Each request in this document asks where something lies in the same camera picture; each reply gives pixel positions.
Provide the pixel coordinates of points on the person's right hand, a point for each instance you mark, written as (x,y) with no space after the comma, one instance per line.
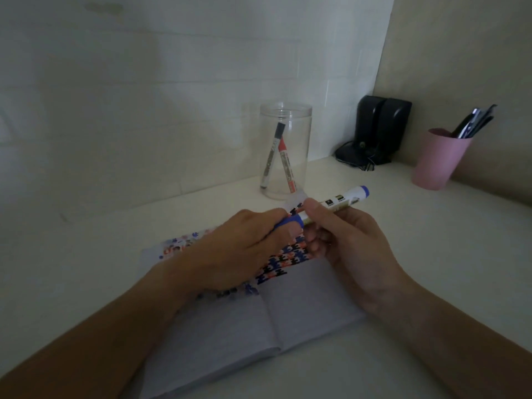
(357,253)

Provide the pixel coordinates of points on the person's left hand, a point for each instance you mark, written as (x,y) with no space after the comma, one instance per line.
(232,253)

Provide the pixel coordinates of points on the person's right thumb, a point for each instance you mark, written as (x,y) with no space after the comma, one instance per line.
(324,213)

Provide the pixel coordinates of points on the person's left thumb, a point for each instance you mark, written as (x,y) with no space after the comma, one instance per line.
(289,247)

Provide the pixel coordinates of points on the blue marker cap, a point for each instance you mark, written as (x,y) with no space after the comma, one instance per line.
(291,222)

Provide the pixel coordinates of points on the blue whiteboard marker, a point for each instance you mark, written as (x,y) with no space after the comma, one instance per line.
(345,199)

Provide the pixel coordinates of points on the person's left forearm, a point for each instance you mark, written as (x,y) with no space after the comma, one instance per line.
(91,344)

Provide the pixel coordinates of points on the person's right forearm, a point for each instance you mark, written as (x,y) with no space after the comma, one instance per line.
(457,349)

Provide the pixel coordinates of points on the open patterned notebook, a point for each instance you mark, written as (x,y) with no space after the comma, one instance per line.
(299,303)

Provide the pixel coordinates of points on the clear plastic jar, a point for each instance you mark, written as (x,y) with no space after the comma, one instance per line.
(286,170)

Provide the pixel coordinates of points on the red whiteboard marker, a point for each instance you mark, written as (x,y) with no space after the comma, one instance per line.
(286,166)

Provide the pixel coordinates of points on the black whiteboard marker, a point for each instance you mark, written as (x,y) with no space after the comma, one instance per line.
(272,155)

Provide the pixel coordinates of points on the black speaker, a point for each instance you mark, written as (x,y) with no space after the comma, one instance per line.
(395,124)
(368,120)

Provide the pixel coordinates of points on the pink plastic cup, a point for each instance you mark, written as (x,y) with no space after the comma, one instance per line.
(438,162)

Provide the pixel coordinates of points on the black pen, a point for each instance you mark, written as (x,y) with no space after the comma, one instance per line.
(463,124)
(484,120)

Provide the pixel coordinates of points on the blue-grey pen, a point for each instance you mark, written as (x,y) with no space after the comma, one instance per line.
(474,120)

